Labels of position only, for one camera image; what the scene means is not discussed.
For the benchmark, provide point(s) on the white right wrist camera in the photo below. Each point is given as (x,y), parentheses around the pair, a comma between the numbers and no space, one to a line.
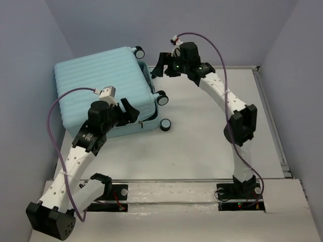
(176,42)

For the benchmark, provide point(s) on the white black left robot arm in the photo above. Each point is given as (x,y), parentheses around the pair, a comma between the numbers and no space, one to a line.
(54,213)

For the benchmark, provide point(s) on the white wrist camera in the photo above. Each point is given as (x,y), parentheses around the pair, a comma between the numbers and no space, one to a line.
(107,94)
(176,42)

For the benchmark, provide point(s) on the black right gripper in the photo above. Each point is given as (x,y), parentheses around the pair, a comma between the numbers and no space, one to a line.
(164,59)

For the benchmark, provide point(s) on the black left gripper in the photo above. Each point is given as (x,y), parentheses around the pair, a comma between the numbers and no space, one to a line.
(131,114)

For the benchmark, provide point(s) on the light blue hard-shell suitcase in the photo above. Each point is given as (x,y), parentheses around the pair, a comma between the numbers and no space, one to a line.
(109,76)

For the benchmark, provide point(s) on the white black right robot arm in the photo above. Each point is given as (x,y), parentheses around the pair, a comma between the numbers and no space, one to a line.
(241,118)

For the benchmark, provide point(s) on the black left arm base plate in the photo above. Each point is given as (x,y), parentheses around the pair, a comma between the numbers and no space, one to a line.
(115,201)

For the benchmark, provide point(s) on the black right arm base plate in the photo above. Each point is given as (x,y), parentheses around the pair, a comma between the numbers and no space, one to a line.
(231,197)

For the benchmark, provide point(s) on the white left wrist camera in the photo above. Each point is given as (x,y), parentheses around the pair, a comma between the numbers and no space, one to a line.
(107,94)

